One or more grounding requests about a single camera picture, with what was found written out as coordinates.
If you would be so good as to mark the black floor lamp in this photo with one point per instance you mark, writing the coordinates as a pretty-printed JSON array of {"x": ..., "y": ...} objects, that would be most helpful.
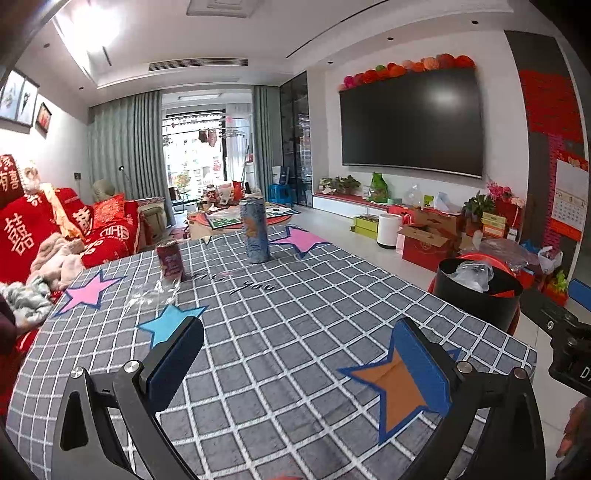
[{"x": 124, "y": 182}]

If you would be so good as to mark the cluttered low table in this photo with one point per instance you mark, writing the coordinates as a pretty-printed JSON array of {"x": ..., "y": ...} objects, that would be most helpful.
[{"x": 221, "y": 221}]

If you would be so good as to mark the dark maroon cloth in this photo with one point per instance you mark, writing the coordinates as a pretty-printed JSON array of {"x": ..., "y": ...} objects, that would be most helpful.
[{"x": 7, "y": 327}]

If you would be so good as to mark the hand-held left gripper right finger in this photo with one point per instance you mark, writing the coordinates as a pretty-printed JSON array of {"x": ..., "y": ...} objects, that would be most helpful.
[{"x": 422, "y": 369}]

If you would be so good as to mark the red cartoon drink can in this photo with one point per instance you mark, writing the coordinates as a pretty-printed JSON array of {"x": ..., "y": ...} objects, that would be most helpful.
[{"x": 171, "y": 261}]

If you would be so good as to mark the white plastic bag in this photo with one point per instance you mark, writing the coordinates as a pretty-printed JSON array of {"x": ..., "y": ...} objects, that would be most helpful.
[{"x": 550, "y": 261}]

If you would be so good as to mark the large black picture frame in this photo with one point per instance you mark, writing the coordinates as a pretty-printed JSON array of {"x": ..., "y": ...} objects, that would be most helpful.
[{"x": 11, "y": 97}]

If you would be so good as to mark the ceiling lamp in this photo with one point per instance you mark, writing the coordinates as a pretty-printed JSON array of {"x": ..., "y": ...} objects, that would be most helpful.
[{"x": 221, "y": 7}]

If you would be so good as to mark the red embroidered cushion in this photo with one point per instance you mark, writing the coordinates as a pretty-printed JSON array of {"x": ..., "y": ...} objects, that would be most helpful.
[{"x": 108, "y": 208}]

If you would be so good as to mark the green frog toy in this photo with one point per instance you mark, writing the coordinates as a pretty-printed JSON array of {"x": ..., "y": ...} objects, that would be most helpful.
[{"x": 378, "y": 187}]

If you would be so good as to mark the red wall decoration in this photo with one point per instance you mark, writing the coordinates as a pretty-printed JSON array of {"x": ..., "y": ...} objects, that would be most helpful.
[{"x": 549, "y": 106}]

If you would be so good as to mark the narrow black picture frame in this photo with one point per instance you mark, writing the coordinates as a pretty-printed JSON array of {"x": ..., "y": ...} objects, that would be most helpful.
[{"x": 28, "y": 102}]

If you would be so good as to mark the grey patterned cloth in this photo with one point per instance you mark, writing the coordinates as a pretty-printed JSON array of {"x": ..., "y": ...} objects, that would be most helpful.
[{"x": 25, "y": 304}]

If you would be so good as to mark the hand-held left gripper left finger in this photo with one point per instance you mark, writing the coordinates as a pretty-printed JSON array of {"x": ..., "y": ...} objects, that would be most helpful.
[{"x": 173, "y": 355}]

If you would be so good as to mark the red lettered pillow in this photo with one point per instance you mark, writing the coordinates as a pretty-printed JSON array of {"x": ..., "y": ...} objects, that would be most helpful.
[{"x": 10, "y": 180}]

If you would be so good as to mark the clear plastic wrapper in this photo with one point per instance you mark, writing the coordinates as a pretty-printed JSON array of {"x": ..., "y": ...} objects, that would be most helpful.
[{"x": 152, "y": 297}]

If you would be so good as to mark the ceiling air vent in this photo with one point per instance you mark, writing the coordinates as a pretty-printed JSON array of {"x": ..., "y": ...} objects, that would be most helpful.
[{"x": 198, "y": 64}]

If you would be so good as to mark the black wall television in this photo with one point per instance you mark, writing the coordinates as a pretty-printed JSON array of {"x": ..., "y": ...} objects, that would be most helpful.
[{"x": 411, "y": 120}]

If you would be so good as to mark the green potted plant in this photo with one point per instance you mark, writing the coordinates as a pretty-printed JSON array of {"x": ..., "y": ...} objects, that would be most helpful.
[{"x": 346, "y": 184}]

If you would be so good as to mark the grey curtain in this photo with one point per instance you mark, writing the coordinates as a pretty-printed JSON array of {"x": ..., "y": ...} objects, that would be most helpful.
[
  {"x": 265, "y": 138},
  {"x": 124, "y": 143}
]

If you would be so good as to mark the red covered sofa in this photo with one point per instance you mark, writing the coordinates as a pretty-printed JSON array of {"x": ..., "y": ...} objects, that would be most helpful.
[{"x": 23, "y": 230}]

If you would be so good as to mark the black trash bin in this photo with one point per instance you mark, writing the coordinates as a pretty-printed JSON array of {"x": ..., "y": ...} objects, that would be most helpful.
[{"x": 475, "y": 309}]

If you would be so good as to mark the grey checked tablecloth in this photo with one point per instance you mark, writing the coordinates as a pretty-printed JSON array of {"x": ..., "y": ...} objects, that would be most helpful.
[{"x": 286, "y": 360}]

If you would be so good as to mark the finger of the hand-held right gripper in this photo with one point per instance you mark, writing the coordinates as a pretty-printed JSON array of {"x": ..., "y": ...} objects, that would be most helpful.
[
  {"x": 581, "y": 290},
  {"x": 556, "y": 316}
]

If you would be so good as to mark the white and red tv cabinet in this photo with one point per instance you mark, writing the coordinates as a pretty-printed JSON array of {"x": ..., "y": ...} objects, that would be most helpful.
[{"x": 341, "y": 202}]

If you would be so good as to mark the white cylindrical bin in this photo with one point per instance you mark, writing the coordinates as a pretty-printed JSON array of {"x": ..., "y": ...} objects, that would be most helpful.
[{"x": 388, "y": 230}]

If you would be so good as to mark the person's right hand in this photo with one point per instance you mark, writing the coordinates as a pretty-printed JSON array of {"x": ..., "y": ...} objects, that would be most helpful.
[{"x": 577, "y": 424}]

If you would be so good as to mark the potted plant with pink flowers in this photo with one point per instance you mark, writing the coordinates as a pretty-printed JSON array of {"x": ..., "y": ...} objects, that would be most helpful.
[{"x": 480, "y": 203}]

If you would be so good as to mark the beige armchair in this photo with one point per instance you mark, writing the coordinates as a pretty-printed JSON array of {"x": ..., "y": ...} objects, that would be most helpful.
[{"x": 152, "y": 214}]

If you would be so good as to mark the orange cloth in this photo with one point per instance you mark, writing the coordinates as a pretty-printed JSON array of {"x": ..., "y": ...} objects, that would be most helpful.
[{"x": 62, "y": 212}]

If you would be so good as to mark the blue plastic stool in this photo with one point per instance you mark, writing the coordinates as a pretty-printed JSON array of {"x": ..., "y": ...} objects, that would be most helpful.
[{"x": 280, "y": 196}]

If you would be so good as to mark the wall calendar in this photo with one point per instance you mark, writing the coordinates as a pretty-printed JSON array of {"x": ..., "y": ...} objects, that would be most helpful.
[{"x": 570, "y": 198}]

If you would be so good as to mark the open red cardboard box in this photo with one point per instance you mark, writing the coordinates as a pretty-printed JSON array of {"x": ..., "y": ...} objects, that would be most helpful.
[{"x": 422, "y": 251}]

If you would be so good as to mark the brown cardboard box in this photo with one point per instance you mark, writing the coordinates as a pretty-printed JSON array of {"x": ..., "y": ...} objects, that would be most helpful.
[{"x": 438, "y": 219}]

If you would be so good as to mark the small red picture frame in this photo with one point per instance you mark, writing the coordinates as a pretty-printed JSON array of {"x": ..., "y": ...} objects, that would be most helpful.
[{"x": 44, "y": 117}]

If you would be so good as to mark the pink blanket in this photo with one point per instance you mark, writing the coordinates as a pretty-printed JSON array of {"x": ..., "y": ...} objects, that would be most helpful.
[{"x": 55, "y": 263}]

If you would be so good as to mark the green boxes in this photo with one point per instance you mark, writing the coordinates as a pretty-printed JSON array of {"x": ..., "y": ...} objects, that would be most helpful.
[{"x": 364, "y": 226}]

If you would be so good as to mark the dark glass cabinet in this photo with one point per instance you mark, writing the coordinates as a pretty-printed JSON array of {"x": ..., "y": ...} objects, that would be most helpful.
[{"x": 295, "y": 138}]

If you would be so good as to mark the row of paper lanterns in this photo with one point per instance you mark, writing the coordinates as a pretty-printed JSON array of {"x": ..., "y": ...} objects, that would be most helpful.
[{"x": 406, "y": 71}]

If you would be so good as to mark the tall blue drink can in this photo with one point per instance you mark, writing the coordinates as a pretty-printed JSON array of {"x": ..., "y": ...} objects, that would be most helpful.
[{"x": 255, "y": 230}]

